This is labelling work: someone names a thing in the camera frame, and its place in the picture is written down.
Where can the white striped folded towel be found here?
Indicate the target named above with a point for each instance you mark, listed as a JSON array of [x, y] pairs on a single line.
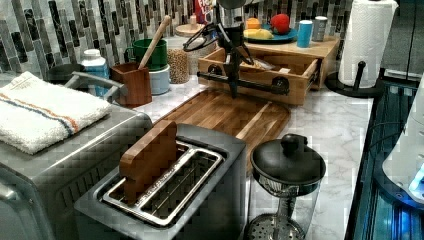
[[35, 114]]

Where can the green mug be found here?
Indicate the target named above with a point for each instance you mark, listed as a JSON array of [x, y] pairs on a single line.
[[158, 59]]

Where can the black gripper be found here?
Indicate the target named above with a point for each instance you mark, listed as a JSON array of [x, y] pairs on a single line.
[[231, 39]]

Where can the black paper towel holder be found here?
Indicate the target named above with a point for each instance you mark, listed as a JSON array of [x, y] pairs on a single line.
[[334, 84]]

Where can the glass jar with grains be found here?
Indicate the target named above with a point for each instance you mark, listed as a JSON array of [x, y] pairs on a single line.
[[178, 62]]

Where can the orange toy fruit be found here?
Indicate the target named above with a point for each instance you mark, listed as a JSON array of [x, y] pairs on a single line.
[[253, 23]]

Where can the wooden drawer cabinet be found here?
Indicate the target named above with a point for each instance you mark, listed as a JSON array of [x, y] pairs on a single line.
[[326, 51]]

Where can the white mug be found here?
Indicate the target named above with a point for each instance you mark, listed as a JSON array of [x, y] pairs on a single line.
[[160, 81]]

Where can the white paper towel roll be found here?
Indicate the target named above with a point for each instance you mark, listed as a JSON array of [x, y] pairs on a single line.
[[365, 40]]

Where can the black bowl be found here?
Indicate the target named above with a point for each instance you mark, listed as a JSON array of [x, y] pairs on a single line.
[[63, 73]]

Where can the wooden drawer with black handle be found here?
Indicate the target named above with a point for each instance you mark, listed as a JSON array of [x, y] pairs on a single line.
[[288, 81]]

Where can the silver toaster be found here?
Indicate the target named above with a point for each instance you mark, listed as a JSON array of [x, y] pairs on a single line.
[[199, 197]]

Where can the glass french press black lid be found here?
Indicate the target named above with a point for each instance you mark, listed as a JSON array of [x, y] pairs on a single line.
[[288, 169]]

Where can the glass jar wooden lid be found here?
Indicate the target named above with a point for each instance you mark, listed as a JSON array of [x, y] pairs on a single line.
[[188, 31]]

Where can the bagged food in drawer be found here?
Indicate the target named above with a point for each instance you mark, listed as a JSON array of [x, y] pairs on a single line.
[[260, 64]]

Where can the wooden toast slice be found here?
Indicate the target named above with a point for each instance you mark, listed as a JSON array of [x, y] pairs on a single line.
[[145, 161]]

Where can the blue plate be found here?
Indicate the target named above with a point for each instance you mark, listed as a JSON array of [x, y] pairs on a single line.
[[276, 39]]

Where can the wooden cutting board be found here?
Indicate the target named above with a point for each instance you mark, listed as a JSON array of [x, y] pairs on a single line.
[[248, 118]]

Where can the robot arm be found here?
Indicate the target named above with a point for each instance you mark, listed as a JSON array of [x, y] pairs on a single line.
[[224, 14]]

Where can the wooden spoon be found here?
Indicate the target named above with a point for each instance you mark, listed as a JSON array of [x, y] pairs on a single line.
[[157, 36]]

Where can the red cereal box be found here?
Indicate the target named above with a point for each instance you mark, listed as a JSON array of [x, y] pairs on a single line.
[[203, 10]]

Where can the silver shaker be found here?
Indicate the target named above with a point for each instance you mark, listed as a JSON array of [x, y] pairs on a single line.
[[319, 27]]

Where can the blue shaker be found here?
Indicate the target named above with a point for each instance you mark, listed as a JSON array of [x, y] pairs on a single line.
[[304, 33]]

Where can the red toy apple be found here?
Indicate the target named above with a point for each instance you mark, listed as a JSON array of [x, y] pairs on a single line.
[[279, 23]]

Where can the white bottle blue label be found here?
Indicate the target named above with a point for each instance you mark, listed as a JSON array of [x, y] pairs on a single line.
[[95, 64]]

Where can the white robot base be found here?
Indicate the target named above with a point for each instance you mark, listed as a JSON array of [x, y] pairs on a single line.
[[404, 167]]

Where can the silver toaster oven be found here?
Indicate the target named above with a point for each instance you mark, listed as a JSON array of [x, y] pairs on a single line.
[[38, 191]]

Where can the brown wooden utensil holder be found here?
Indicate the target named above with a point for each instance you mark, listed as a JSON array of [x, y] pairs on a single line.
[[137, 82]]

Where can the yellow toy banana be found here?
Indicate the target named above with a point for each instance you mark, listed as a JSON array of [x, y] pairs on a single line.
[[261, 34]]

